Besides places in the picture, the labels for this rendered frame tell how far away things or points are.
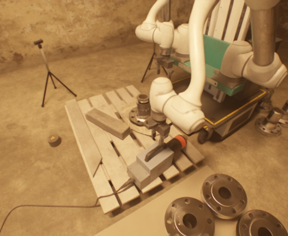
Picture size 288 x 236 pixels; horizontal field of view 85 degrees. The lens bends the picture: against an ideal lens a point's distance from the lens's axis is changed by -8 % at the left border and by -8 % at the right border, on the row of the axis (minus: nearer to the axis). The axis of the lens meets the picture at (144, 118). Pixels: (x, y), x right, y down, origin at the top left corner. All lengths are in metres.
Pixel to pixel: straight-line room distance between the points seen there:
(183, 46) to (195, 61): 0.80
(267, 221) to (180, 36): 1.34
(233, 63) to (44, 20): 2.89
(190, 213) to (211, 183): 0.24
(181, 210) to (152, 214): 0.29
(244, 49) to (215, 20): 0.44
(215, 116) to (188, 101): 0.81
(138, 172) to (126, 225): 0.35
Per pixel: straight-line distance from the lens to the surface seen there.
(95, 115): 1.54
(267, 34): 0.91
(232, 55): 1.22
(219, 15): 1.55
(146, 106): 1.42
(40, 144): 1.83
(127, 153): 1.32
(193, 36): 0.74
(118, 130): 1.37
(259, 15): 0.83
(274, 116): 1.97
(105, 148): 1.38
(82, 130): 1.53
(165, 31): 1.21
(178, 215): 1.01
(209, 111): 1.49
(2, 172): 1.82
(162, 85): 0.73
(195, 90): 0.68
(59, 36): 3.42
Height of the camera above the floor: 1.20
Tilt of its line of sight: 42 degrees down
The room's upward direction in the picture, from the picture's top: straight up
